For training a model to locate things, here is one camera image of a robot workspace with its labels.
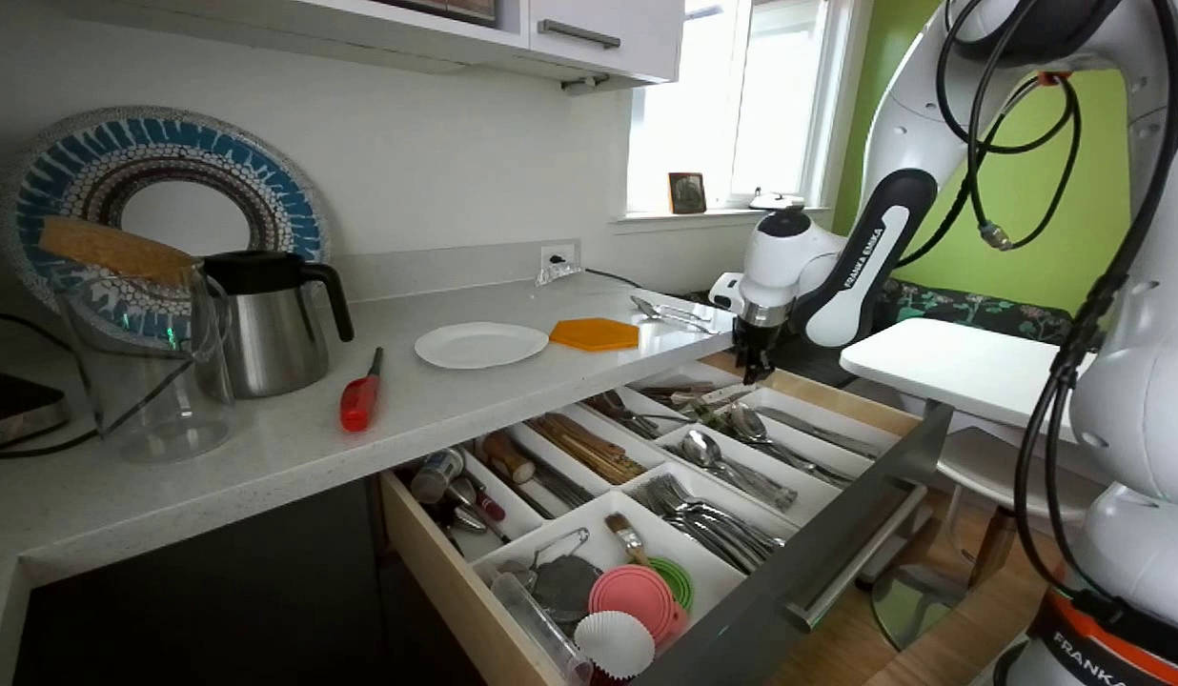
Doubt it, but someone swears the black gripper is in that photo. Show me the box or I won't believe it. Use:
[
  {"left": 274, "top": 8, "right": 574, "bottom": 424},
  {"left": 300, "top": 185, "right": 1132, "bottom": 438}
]
[{"left": 732, "top": 307, "right": 784, "bottom": 384}]

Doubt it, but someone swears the steel table knife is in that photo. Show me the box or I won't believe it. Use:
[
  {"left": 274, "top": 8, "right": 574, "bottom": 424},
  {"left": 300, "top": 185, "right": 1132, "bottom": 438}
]
[
  {"left": 774, "top": 400, "right": 883, "bottom": 464},
  {"left": 765, "top": 400, "right": 873, "bottom": 464},
  {"left": 789, "top": 397, "right": 898, "bottom": 461}
]

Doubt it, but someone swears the dark kitchen utensil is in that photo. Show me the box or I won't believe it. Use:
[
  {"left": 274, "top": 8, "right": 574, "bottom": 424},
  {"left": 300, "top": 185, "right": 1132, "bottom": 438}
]
[{"left": 586, "top": 384, "right": 675, "bottom": 443}]

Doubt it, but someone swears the wooden drawer with dark front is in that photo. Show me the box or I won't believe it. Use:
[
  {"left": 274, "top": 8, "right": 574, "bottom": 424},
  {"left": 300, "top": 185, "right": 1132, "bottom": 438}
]
[{"left": 375, "top": 358, "right": 959, "bottom": 686}]

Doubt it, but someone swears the large steel serving spoon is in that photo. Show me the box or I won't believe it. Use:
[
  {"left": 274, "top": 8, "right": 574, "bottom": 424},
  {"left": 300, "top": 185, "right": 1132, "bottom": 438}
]
[{"left": 732, "top": 403, "right": 859, "bottom": 482}]

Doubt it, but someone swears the steel tablespoon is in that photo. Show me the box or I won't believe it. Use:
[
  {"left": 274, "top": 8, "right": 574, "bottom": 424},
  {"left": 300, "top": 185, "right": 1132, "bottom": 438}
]
[{"left": 729, "top": 407, "right": 849, "bottom": 486}]

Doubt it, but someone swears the steel teaspoon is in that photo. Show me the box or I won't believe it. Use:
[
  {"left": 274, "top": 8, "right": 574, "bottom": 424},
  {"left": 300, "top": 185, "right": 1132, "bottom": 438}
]
[
  {"left": 675, "top": 431, "right": 784, "bottom": 514},
  {"left": 696, "top": 424, "right": 808, "bottom": 501},
  {"left": 691, "top": 425, "right": 802, "bottom": 505},
  {"left": 681, "top": 431, "right": 794, "bottom": 509}
]

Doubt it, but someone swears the white cutlery organizer tray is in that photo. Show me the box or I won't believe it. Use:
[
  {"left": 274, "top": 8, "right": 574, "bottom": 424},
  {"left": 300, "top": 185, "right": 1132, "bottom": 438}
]
[
  {"left": 392, "top": 400, "right": 794, "bottom": 686},
  {"left": 567, "top": 358, "right": 924, "bottom": 530}
]

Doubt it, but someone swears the steel fork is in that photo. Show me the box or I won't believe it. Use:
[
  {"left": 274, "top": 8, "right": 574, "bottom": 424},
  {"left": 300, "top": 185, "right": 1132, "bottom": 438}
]
[
  {"left": 639, "top": 486, "right": 774, "bottom": 567},
  {"left": 648, "top": 481, "right": 784, "bottom": 560},
  {"left": 635, "top": 491, "right": 765, "bottom": 580},
  {"left": 654, "top": 472, "right": 789, "bottom": 551}
]

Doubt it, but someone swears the orange flat lid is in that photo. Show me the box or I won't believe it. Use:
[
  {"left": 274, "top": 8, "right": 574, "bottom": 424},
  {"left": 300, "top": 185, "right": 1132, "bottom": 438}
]
[{"left": 545, "top": 313, "right": 645, "bottom": 355}]

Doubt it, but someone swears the wooden chopstick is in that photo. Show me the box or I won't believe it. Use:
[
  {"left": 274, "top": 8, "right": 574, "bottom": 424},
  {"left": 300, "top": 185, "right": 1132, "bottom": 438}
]
[
  {"left": 528, "top": 420, "right": 628, "bottom": 486},
  {"left": 537, "top": 415, "right": 639, "bottom": 482}
]

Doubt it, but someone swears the white side table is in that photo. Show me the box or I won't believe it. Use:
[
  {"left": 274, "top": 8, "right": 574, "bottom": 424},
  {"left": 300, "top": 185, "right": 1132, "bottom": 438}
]
[{"left": 837, "top": 316, "right": 1076, "bottom": 509}]

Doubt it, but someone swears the wooden pastry brush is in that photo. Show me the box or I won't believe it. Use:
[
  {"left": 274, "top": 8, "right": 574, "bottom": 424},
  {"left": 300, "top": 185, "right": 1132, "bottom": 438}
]
[{"left": 601, "top": 509, "right": 654, "bottom": 570}]

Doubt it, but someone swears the green silicone lid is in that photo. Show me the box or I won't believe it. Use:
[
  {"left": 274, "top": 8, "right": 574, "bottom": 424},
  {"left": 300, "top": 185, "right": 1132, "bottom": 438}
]
[{"left": 645, "top": 551, "right": 701, "bottom": 614}]

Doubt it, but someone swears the dark floral pillow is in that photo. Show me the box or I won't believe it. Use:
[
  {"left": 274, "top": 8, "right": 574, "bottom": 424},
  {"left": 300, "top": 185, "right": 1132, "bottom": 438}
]
[{"left": 864, "top": 279, "right": 1080, "bottom": 345}]

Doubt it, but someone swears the steel rod utensil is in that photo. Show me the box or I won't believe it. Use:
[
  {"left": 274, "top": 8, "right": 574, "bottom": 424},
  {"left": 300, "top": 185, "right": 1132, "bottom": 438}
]
[{"left": 504, "top": 450, "right": 597, "bottom": 509}]

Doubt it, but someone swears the cork stopper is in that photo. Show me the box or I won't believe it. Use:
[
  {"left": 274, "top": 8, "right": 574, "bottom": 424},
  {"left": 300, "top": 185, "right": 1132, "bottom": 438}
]
[{"left": 480, "top": 431, "right": 537, "bottom": 486}]

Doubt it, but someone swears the white plate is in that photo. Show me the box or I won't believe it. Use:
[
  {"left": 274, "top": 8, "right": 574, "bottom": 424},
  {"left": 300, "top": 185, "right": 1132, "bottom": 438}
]
[{"left": 410, "top": 320, "right": 551, "bottom": 377}]

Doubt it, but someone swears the white framed window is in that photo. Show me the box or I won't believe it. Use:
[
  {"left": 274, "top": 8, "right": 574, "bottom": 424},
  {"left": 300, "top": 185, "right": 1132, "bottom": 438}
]
[{"left": 622, "top": 0, "right": 869, "bottom": 222}]

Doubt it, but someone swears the grey round lid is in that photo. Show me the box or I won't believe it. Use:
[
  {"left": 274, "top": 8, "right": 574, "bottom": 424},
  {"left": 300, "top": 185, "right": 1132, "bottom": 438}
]
[{"left": 528, "top": 551, "right": 606, "bottom": 623}]

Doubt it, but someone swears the black steel bottle opener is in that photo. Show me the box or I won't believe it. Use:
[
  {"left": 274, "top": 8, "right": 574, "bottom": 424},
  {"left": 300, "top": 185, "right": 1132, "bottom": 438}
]
[{"left": 405, "top": 450, "right": 506, "bottom": 536}]

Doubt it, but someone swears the white upper cabinet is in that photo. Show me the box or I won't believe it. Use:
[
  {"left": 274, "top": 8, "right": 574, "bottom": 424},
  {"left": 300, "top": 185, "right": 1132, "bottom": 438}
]
[{"left": 48, "top": 0, "right": 691, "bottom": 92}]

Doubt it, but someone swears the built-in black microwave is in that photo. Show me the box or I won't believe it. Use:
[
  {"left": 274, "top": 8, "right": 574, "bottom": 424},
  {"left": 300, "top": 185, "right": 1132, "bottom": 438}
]
[{"left": 382, "top": 0, "right": 504, "bottom": 30}]

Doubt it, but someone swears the steel coffee carafe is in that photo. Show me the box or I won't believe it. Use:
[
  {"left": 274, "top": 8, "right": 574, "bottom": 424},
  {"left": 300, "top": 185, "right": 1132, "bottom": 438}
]
[{"left": 187, "top": 248, "right": 359, "bottom": 403}]

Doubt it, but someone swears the clear glass jug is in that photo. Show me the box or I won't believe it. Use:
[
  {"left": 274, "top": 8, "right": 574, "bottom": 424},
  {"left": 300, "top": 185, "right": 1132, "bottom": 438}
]
[{"left": 95, "top": 279, "right": 240, "bottom": 464}]

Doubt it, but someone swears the dark base cabinet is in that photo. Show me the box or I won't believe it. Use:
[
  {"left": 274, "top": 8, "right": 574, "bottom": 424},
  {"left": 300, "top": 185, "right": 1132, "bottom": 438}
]
[{"left": 13, "top": 472, "right": 488, "bottom": 686}]

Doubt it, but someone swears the tan oblong sponge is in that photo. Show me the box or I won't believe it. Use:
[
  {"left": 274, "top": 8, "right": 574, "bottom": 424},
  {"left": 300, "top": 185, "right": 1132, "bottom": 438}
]
[{"left": 33, "top": 213, "right": 197, "bottom": 294}]

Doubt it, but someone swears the blue patterned decorative plate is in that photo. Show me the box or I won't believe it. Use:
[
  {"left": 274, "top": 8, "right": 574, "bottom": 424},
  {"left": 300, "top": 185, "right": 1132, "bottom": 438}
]
[{"left": 2, "top": 107, "right": 334, "bottom": 358}]

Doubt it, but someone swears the black flat device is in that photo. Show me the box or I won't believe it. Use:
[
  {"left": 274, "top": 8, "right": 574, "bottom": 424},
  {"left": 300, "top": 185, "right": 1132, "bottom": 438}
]
[{"left": 0, "top": 364, "right": 67, "bottom": 455}]

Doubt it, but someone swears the beige handled knife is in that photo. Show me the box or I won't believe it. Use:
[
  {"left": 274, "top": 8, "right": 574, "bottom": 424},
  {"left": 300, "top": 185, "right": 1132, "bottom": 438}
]
[{"left": 659, "top": 382, "right": 744, "bottom": 412}]

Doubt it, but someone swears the dark picture frame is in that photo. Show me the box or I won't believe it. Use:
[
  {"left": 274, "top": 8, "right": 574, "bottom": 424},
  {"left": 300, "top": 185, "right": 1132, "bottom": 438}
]
[{"left": 662, "top": 167, "right": 714, "bottom": 217}]

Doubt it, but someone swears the steel drawer handle bar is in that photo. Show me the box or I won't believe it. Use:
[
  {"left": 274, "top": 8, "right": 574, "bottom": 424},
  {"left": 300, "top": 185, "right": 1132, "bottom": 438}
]
[{"left": 784, "top": 481, "right": 935, "bottom": 631}]

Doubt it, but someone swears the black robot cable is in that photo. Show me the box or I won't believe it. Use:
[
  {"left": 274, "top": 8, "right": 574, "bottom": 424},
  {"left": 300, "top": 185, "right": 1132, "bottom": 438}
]
[{"left": 931, "top": 0, "right": 1178, "bottom": 605}]

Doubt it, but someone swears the steel cabinet handle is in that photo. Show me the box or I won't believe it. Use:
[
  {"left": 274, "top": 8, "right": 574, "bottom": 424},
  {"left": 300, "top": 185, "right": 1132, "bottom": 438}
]
[{"left": 532, "top": 16, "right": 624, "bottom": 54}]

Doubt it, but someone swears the red handled knife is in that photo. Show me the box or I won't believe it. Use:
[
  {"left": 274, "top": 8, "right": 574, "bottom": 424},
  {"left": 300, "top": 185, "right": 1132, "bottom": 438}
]
[{"left": 334, "top": 341, "right": 390, "bottom": 438}]

